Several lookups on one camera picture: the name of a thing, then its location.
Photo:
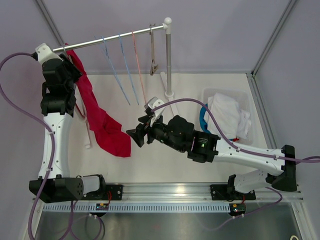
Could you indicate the aluminium mounting rail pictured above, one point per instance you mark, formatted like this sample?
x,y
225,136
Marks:
x,y
146,191

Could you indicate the white slotted cable duct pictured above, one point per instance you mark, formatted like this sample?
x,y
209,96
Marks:
x,y
117,207

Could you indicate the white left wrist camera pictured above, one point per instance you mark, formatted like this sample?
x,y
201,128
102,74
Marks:
x,y
44,53

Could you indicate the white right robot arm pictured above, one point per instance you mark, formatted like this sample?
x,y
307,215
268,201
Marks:
x,y
271,169

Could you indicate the light blue hanger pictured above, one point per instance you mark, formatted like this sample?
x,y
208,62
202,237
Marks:
x,y
110,63
127,68

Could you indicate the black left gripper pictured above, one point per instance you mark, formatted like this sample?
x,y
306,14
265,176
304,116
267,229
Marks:
x,y
75,73

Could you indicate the magenta t shirt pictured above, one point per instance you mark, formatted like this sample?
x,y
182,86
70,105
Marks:
x,y
107,131

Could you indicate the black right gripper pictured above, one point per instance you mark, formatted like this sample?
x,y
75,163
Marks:
x,y
138,134

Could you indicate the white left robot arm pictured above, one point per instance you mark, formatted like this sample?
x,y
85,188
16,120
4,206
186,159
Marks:
x,y
57,107

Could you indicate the white plastic basket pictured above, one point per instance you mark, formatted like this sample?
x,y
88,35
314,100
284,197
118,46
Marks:
x,y
245,103

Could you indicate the wooden clip hanger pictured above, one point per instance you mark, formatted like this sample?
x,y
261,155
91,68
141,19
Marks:
x,y
154,67

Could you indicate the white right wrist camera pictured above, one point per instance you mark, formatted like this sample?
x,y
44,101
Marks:
x,y
150,109

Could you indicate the pink wire hanger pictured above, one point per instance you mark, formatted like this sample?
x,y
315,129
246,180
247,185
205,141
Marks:
x,y
138,66

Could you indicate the clothes rack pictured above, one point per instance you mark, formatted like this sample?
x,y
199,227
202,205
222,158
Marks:
x,y
165,76

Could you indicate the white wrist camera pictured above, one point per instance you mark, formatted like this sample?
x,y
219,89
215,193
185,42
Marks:
x,y
150,109
44,53

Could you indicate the white t shirt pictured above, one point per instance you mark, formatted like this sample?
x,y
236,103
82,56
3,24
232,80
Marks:
x,y
233,121

